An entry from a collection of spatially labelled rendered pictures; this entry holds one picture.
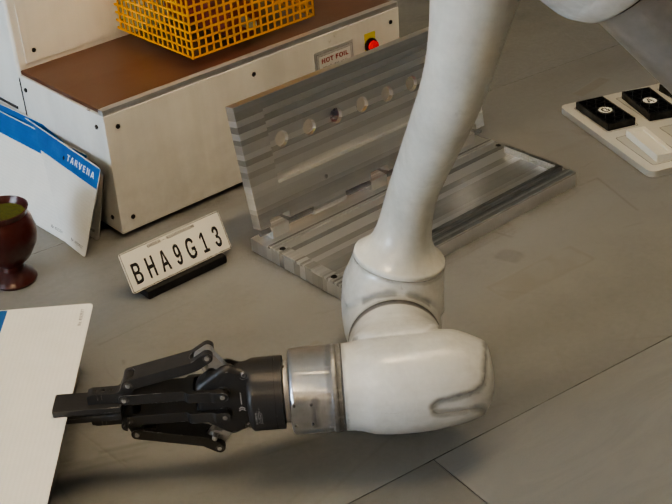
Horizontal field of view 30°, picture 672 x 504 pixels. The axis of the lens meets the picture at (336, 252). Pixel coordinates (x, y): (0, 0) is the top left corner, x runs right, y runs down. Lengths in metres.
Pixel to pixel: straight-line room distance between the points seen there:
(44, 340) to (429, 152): 0.50
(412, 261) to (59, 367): 0.40
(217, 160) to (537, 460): 0.74
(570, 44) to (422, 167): 1.16
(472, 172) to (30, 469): 0.87
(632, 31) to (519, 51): 1.40
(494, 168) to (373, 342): 0.65
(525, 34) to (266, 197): 0.88
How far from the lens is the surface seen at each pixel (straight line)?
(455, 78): 1.12
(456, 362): 1.26
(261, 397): 1.26
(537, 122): 2.06
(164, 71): 1.83
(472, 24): 1.09
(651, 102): 2.08
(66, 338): 1.43
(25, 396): 1.36
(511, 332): 1.53
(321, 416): 1.26
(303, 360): 1.26
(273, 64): 1.87
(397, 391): 1.25
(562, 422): 1.40
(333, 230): 1.72
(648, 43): 0.95
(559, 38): 2.40
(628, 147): 1.96
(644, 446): 1.37
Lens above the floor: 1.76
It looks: 30 degrees down
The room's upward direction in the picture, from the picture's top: 4 degrees counter-clockwise
